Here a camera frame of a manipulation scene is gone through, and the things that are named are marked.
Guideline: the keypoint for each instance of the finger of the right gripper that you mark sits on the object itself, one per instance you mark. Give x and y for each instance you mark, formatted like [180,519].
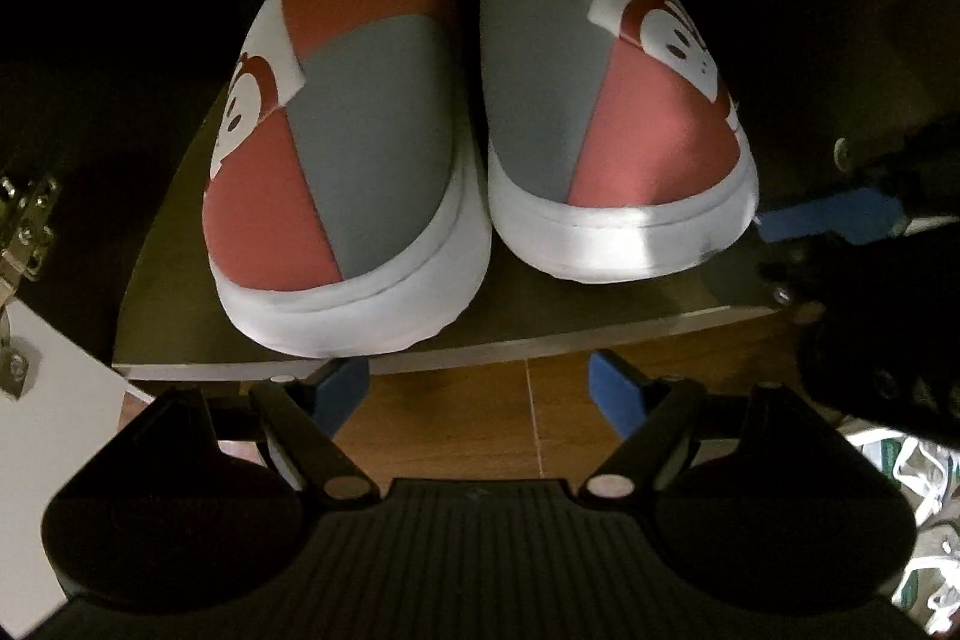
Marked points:
[860,217]

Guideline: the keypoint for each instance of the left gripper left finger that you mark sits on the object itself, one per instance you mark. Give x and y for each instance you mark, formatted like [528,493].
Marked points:
[299,421]

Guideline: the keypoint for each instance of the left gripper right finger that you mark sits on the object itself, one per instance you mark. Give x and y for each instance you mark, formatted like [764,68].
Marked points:
[655,419]

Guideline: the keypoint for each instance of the red white slipper with text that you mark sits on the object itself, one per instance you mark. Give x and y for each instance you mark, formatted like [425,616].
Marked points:
[344,211]

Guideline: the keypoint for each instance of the white sneaker green tag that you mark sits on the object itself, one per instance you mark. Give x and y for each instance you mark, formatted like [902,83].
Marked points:
[926,474]

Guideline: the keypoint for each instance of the dark cabinet shelf board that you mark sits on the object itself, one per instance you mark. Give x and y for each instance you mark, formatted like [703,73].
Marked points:
[172,326]

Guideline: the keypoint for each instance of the white cabinet door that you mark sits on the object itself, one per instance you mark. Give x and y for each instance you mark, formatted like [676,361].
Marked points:
[71,407]

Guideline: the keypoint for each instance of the metal door hinge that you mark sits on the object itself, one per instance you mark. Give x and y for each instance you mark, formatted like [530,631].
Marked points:
[26,235]

